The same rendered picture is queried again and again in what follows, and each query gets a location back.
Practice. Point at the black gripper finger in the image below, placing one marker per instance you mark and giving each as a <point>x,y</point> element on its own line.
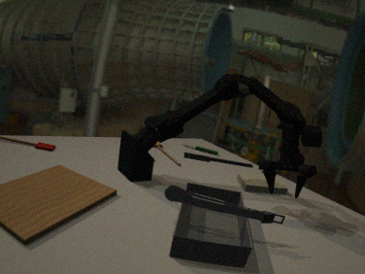
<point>270,179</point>
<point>301,180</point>

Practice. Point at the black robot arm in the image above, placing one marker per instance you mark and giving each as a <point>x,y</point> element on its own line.
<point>170,123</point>

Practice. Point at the brown wooden board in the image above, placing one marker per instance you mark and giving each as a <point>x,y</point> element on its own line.
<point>34,205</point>

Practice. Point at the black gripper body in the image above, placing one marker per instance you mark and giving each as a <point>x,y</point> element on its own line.
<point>288,157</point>

